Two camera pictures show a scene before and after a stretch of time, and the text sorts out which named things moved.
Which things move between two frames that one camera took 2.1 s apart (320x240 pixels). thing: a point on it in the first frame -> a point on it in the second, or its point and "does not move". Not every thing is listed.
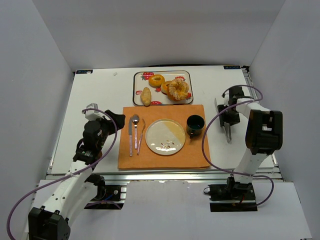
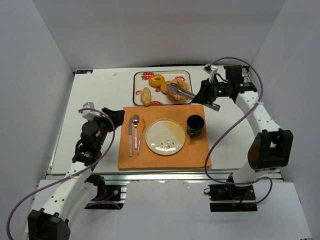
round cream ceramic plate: (165, 136) does not move
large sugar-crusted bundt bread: (177, 89) does not move
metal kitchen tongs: (227, 127) -> (172, 88)
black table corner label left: (84, 71) does not move
